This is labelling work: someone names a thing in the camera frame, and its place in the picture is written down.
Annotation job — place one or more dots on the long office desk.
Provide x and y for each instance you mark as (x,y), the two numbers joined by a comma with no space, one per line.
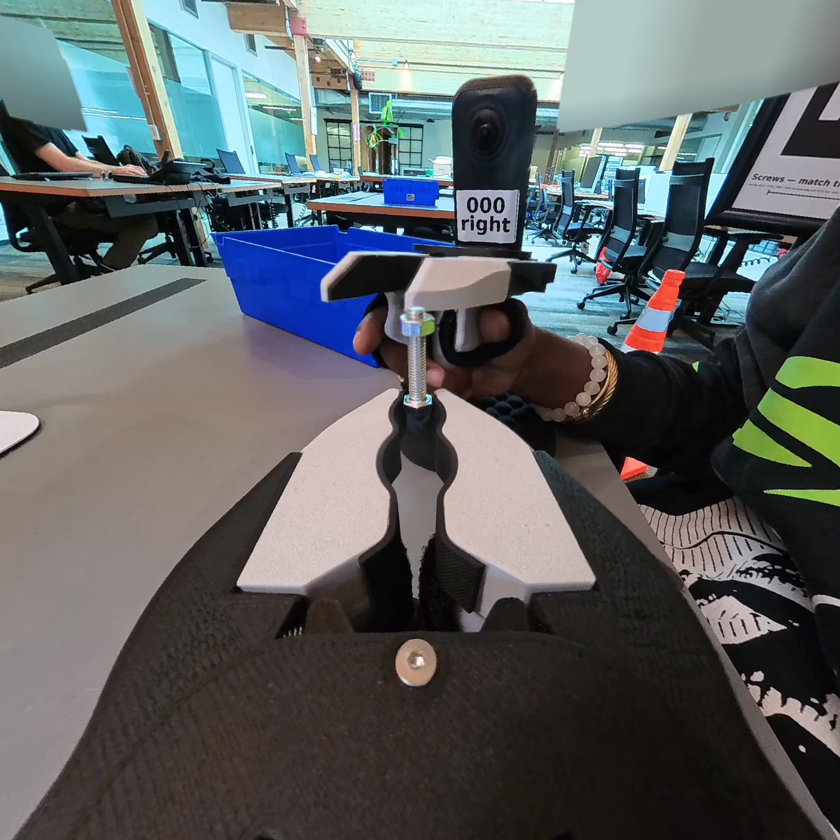
(105,192)

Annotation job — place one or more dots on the person's right hand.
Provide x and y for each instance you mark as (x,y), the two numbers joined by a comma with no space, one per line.
(551,368)

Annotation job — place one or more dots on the person's right forearm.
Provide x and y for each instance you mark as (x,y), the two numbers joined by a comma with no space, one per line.
(670,410)

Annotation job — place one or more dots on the black office chair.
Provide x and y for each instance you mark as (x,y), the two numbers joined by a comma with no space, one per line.
(676,221)

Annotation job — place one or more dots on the black and white printed trousers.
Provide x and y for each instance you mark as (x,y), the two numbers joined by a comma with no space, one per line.
(748,617)

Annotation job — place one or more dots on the brown office desk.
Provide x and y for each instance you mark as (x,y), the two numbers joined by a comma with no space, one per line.
(372,206)

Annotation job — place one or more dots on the green potted plant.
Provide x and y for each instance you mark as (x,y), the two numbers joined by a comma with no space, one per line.
(385,125)

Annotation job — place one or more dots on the orange traffic cone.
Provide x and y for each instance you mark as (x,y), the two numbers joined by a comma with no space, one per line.
(654,318)

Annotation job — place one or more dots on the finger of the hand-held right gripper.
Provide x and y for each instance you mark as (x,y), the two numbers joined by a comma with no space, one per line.
(368,278)
(479,282)

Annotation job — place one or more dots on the black wrist rest pad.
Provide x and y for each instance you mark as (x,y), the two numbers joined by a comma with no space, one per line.
(525,423)

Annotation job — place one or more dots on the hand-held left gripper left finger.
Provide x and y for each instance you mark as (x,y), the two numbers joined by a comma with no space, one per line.
(315,519)

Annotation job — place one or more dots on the sign board on white stand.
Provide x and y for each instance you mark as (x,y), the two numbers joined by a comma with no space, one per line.
(13,431)

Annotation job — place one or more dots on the blue plastic bin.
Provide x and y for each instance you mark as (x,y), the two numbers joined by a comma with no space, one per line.
(411,192)
(282,282)

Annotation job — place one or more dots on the small steel hex nut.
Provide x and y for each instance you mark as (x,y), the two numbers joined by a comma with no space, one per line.
(415,322)

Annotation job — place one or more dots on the black framed instruction sign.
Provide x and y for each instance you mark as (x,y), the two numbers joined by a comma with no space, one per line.
(801,158)

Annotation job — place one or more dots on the black hoodie with green print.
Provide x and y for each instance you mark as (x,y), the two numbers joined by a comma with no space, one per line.
(788,381)

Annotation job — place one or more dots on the thin steel bolt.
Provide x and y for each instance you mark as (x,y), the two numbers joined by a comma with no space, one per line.
(416,374)

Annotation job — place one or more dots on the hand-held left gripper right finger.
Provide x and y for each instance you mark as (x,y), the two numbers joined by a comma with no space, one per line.
(519,519)

